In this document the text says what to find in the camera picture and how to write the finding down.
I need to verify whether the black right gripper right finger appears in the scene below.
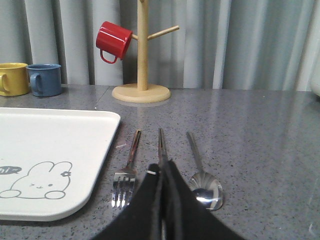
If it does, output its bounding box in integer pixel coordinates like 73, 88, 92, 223
162, 160, 243, 240

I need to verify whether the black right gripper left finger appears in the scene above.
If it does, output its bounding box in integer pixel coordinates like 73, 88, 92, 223
94, 163, 162, 240

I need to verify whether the silver metal chopstick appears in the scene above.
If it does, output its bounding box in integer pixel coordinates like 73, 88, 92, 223
158, 128, 167, 240

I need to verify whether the silver metal spoon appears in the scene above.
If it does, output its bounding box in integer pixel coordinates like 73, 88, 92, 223
186, 131, 224, 211

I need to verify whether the silver metal fork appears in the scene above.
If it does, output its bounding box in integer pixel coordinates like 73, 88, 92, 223
111, 130, 141, 208

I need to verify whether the cream rabbit serving tray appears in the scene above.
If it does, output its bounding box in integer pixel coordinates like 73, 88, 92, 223
0, 107, 121, 222

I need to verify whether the wooden mug tree stand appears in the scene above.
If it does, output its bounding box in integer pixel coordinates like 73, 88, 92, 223
112, 0, 180, 103

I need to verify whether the blue enamel mug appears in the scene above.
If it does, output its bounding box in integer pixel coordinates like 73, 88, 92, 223
26, 63, 62, 97

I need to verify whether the grey curtain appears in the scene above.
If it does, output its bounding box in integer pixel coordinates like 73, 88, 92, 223
0, 0, 320, 91

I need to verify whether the red enamel mug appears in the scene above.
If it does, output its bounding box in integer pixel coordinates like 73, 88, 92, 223
96, 21, 133, 64

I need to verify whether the white object at right edge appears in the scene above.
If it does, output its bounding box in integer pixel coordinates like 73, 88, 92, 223
310, 53, 320, 97

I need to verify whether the yellow enamel mug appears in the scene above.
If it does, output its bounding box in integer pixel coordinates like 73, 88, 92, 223
0, 62, 30, 97

